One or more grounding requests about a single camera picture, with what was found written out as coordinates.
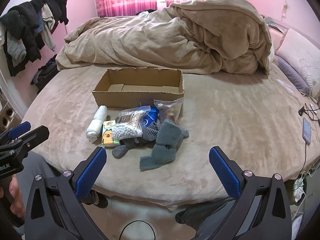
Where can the clear zip bag with trinkets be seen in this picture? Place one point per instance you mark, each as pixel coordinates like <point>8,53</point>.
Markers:
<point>169,110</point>

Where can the floral pink pillow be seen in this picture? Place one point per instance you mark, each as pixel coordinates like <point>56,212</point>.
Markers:
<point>303,56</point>

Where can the grey non-slip dotted socks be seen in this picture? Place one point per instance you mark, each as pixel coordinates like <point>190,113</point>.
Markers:
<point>149,135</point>

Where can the pile of dark clothes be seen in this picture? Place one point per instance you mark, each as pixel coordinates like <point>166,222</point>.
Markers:
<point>27,28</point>

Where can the beige bed sheet mattress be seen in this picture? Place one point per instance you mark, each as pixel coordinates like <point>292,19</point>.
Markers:
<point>253,118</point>

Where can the crumpled beige duvet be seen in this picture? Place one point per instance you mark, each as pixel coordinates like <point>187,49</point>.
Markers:
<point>199,37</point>

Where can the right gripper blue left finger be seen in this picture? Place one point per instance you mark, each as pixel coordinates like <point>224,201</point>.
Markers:
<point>87,171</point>

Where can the fuzzy grey-blue socks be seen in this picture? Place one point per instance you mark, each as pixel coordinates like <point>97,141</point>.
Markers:
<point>168,140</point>

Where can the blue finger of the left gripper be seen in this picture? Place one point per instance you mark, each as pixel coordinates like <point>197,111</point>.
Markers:
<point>19,130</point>
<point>34,138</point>

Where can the capybara tissue pack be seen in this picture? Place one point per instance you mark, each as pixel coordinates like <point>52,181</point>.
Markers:
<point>107,137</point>

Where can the wooden bedside furniture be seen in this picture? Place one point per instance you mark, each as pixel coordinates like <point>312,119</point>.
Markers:
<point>10,112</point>

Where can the dark bag on floor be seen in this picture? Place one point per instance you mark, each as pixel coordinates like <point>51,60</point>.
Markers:
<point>45,74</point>

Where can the bag of cotton swabs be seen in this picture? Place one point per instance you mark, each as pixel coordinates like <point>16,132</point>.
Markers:
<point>129,123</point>

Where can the smartphone on bed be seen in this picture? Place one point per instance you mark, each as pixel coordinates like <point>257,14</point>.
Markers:
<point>306,134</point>

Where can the person's left hand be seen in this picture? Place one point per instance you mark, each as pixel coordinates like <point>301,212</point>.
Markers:
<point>17,206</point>

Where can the person's grey trouser leg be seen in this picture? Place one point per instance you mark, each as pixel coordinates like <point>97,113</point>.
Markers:
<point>21,183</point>

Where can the grey-purple pillow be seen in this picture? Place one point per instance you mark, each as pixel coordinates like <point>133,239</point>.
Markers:
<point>293,75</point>

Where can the white socks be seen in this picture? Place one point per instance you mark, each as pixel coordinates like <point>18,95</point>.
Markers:
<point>94,129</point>

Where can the open brown cardboard box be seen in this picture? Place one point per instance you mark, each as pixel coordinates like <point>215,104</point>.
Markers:
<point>133,87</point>

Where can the blue Vinda tissue pack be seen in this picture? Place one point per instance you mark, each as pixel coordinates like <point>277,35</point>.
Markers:
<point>148,116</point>

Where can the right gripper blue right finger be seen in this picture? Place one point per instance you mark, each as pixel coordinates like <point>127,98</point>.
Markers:
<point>227,170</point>

